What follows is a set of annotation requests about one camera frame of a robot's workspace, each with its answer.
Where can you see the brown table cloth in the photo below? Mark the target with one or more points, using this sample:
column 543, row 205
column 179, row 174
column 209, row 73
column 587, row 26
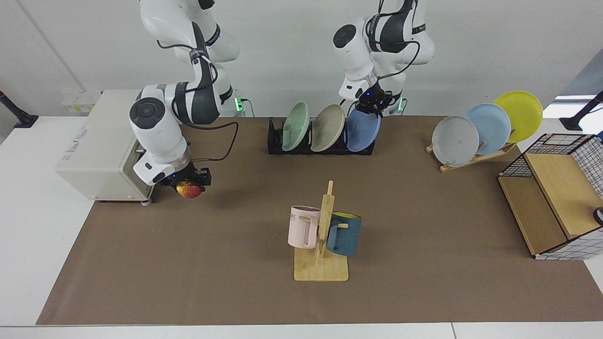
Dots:
column 226, row 263

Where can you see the round dark-rimmed lid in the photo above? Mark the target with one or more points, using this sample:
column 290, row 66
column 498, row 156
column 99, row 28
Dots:
column 599, row 215

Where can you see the wooden cup stand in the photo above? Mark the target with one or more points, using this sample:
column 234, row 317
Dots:
column 320, row 269

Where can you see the light blue plate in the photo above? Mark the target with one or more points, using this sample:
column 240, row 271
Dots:
column 492, row 125

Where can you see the white wall outlet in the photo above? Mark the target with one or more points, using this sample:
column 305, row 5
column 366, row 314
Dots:
column 80, row 102

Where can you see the dark teal cup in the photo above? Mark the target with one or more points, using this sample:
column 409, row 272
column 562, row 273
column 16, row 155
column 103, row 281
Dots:
column 346, row 238

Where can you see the black camera stand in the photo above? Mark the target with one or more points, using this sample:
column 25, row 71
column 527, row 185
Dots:
column 577, row 121
column 21, row 120

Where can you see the wooden plate rack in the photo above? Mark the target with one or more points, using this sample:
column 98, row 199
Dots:
column 471, row 161

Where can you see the beige plate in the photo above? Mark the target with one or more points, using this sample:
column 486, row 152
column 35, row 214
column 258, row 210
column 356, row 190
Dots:
column 327, row 128

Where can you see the pale toaster oven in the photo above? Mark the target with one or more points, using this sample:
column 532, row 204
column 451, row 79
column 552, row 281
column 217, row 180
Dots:
column 99, row 155

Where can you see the black dish rack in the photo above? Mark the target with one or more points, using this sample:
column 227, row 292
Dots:
column 274, row 141

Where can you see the pink cup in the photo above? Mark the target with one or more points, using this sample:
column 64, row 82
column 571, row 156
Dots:
column 301, row 230

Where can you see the grey plate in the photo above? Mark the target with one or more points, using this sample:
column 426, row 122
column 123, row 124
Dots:
column 454, row 141

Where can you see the red yellow apple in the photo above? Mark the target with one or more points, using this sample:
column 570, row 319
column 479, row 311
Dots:
column 190, row 191

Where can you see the pale green plate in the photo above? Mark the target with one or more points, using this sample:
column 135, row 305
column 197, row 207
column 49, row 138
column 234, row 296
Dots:
column 296, row 126

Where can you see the yellow plate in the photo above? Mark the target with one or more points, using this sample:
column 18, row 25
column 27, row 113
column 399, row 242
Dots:
column 520, row 110

